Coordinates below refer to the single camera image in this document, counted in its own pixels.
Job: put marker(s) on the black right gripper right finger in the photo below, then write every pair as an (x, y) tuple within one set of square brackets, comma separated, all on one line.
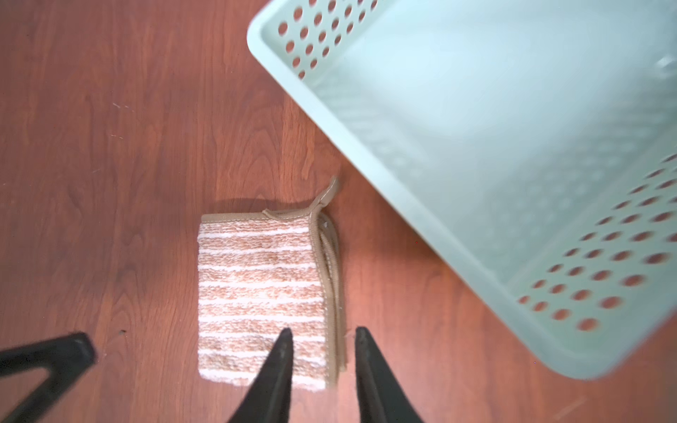
[(380, 396)]

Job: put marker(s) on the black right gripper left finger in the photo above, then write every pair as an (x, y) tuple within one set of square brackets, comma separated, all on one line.
[(269, 397)]

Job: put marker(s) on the striped brown white dishcloth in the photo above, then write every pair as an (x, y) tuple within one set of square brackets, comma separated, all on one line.
[(260, 273)]

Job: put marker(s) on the mint green perforated basket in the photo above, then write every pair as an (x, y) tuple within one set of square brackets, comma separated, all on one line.
[(531, 144)]

